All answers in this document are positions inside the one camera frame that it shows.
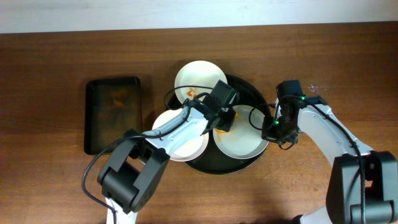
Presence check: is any white plate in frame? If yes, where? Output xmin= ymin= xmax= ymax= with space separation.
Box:
xmin=174 ymin=60 xmax=228 ymax=103
xmin=152 ymin=108 xmax=209 ymax=162
xmin=213 ymin=105 xmax=269 ymax=159

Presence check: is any rectangular black tray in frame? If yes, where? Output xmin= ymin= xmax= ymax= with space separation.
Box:
xmin=83 ymin=76 xmax=143 ymax=155

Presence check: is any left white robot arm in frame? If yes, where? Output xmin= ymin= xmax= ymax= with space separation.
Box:
xmin=97 ymin=81 xmax=239 ymax=223

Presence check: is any round black tray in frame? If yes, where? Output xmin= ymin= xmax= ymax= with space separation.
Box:
xmin=185 ymin=75 xmax=266 ymax=175

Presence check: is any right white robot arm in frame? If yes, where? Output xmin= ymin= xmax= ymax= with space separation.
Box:
xmin=262 ymin=80 xmax=397 ymax=224

